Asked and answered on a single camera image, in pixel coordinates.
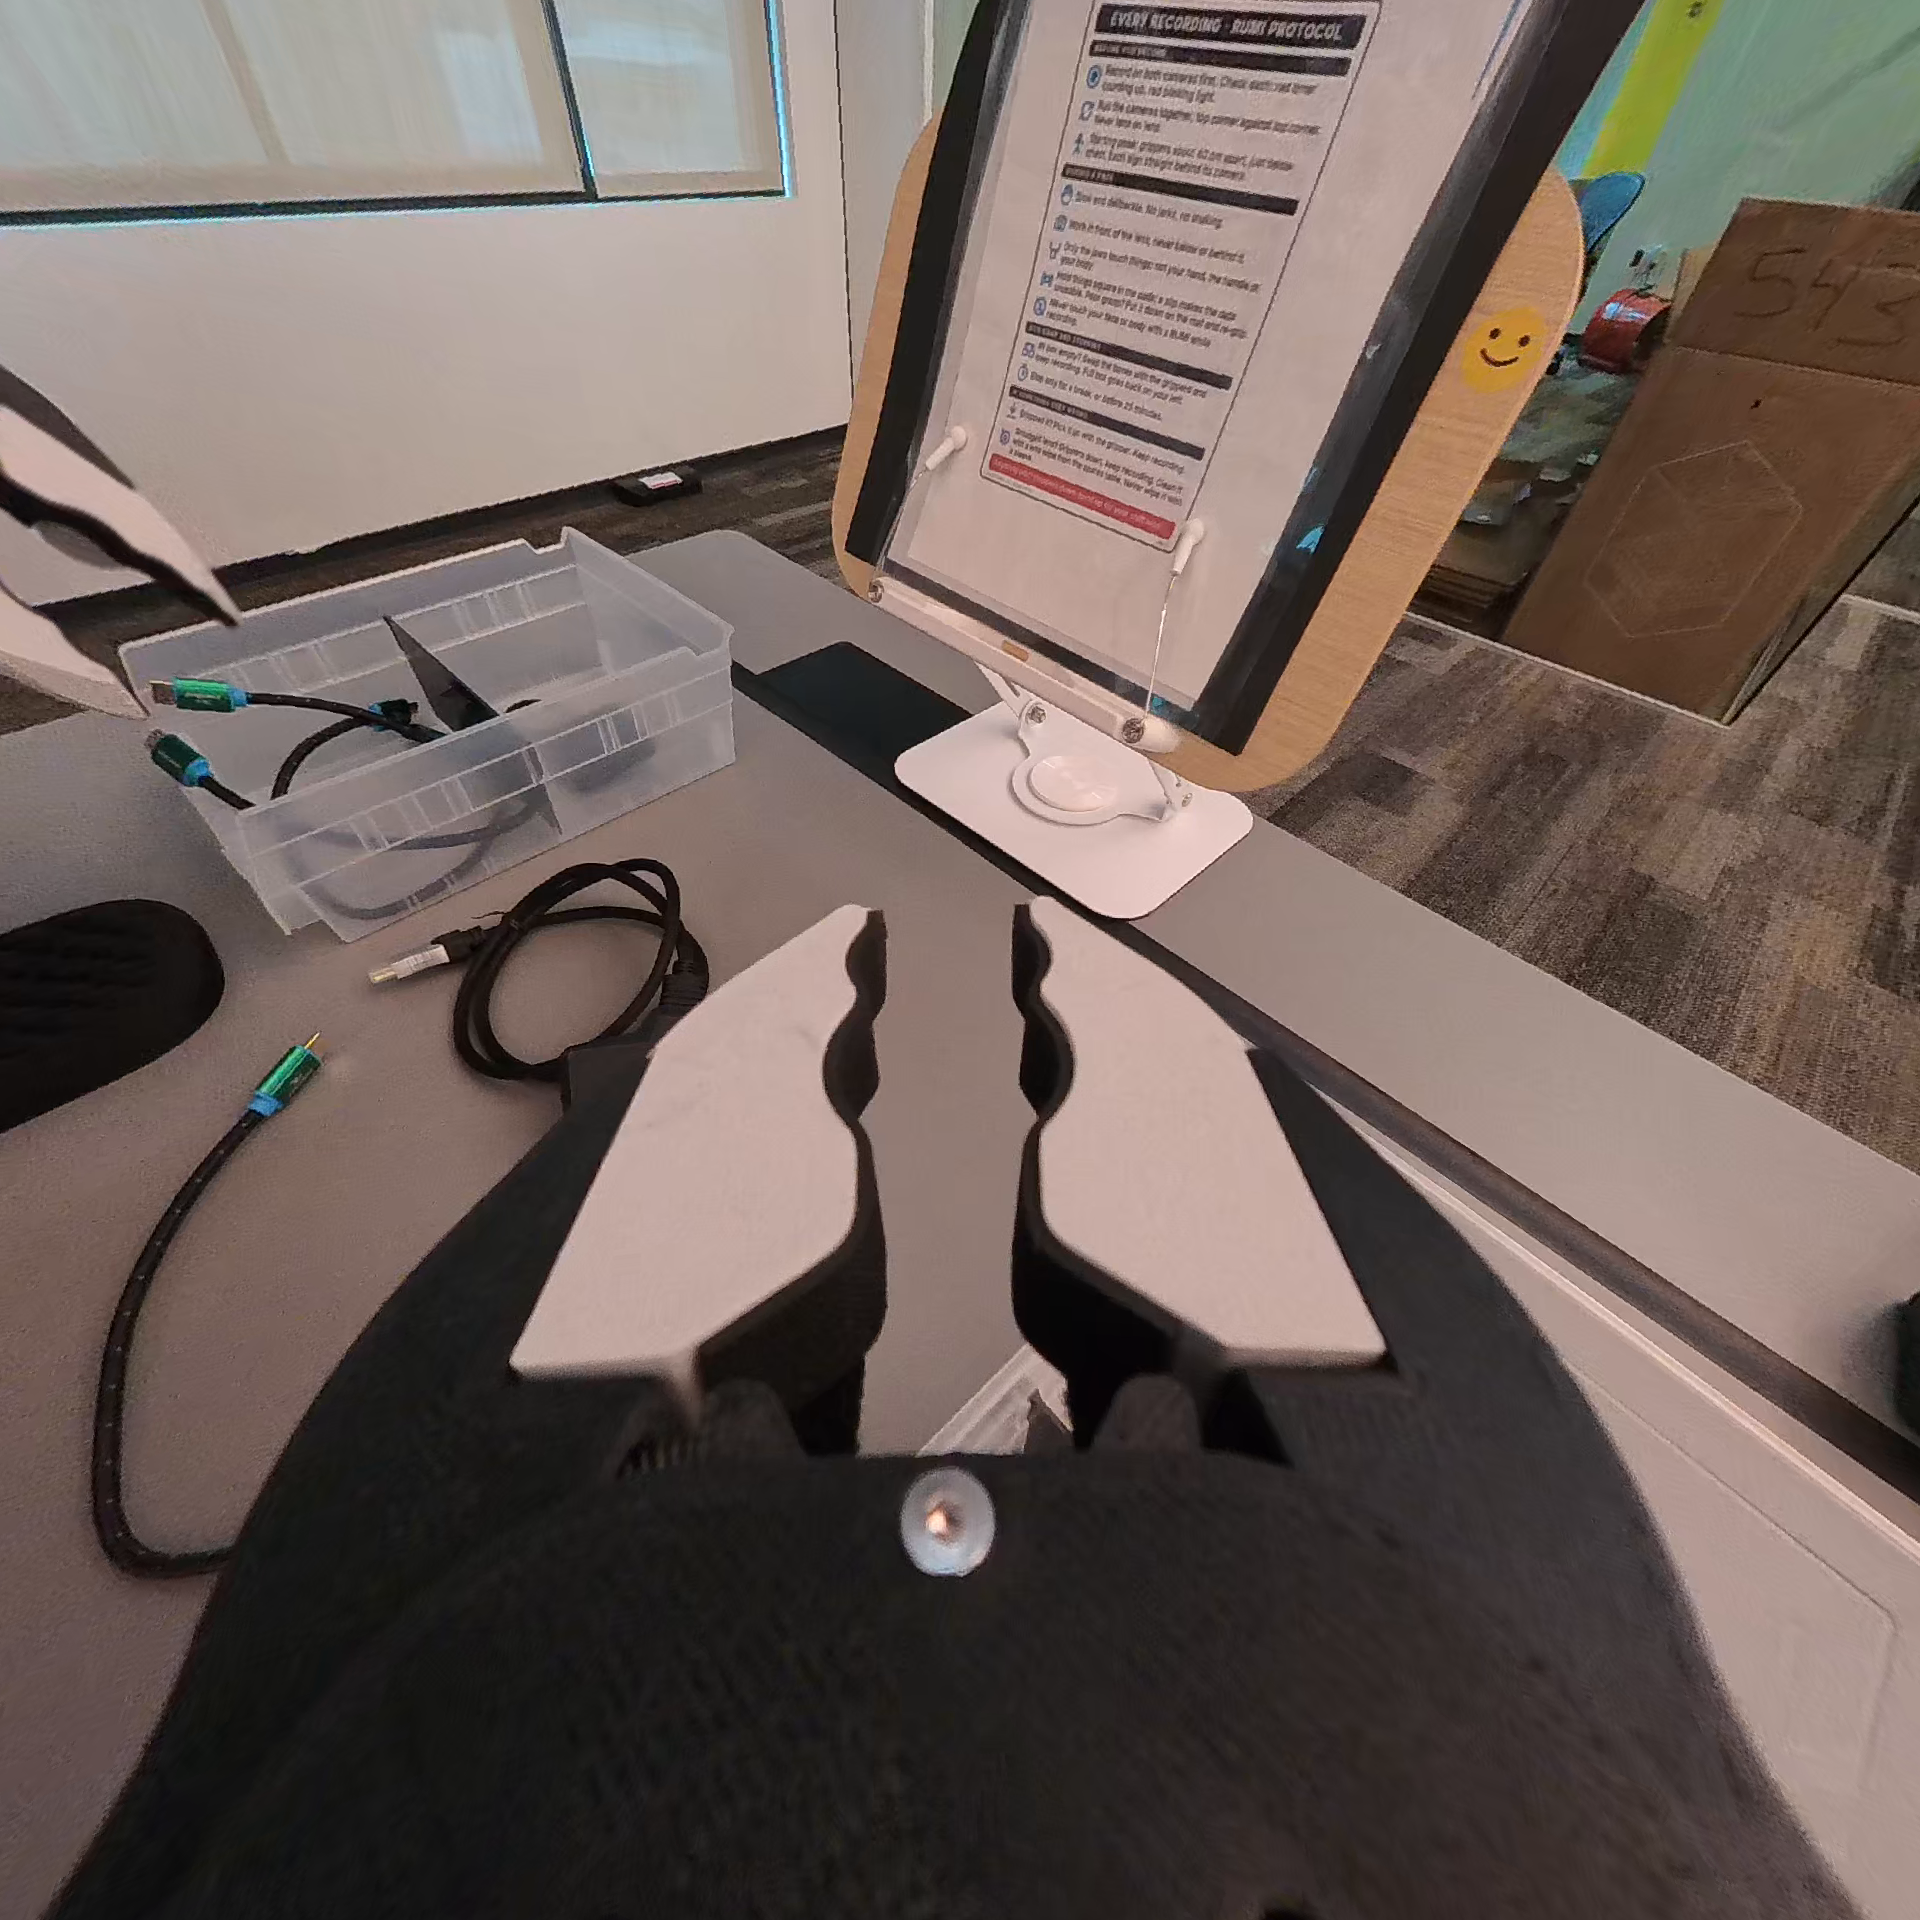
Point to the clear acrylic sign holder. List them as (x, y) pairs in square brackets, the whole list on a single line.
[(960, 571)]

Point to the black elbow rest pad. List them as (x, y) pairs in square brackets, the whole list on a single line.
[(90, 1004)]

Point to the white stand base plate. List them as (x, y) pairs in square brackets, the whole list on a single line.
[(1109, 856)]

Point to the blue office chair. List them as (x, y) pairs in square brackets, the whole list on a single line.
[(1612, 202)]

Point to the small black floor device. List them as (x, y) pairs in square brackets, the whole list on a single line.
[(657, 488)]

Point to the large paned window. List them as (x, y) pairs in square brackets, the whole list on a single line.
[(299, 90)]

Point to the clear plastic organizer box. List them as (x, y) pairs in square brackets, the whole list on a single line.
[(629, 630)]

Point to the printed instruction sheet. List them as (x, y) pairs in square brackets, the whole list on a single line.
[(1171, 301)]

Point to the red bucket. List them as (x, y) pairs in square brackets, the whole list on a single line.
[(1632, 332)]

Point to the yellow smiley sticker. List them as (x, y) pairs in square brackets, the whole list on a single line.
[(1504, 354)]

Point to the black wood-edged divider panel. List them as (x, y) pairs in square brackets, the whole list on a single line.
[(1395, 599)]

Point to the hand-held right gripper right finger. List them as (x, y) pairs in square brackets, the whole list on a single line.
[(1184, 1186)]

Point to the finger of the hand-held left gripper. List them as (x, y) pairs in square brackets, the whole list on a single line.
[(90, 511), (44, 645)]

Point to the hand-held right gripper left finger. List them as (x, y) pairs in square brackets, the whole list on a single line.
[(704, 1186)]

